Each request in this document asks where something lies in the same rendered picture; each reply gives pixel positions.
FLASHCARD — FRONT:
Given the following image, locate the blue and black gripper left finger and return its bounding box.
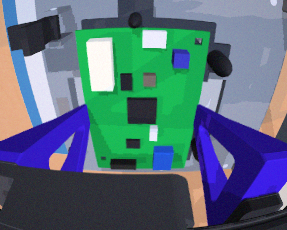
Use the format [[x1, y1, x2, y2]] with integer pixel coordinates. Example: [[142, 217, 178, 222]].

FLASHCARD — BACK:
[[0, 104, 90, 172]]

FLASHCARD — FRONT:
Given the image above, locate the green circuit board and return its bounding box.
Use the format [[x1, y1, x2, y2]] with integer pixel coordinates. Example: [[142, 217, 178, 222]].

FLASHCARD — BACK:
[[75, 27, 210, 170]]

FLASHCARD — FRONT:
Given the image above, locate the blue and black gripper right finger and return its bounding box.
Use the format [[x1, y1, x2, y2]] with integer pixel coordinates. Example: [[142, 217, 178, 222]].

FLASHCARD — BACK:
[[193, 104, 287, 226]]

